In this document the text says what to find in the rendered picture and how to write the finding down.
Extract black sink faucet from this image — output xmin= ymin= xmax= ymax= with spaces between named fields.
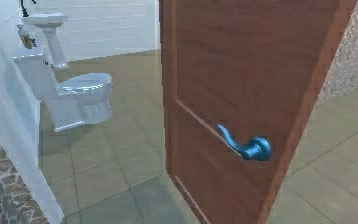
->
xmin=19 ymin=0 xmax=38 ymax=18

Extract white toilet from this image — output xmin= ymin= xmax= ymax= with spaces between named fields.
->
xmin=12 ymin=47 xmax=115 ymax=133

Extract blue lever door handle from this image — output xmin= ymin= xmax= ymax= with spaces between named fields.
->
xmin=216 ymin=123 xmax=273 ymax=162

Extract white pedestal sink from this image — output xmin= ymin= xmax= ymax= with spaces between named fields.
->
xmin=21 ymin=12 xmax=70 ymax=71

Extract brown wooden room door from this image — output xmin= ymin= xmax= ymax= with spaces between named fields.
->
xmin=159 ymin=0 xmax=358 ymax=224

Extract brown spray bottle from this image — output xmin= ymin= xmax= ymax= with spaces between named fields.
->
xmin=16 ymin=23 xmax=38 ymax=50

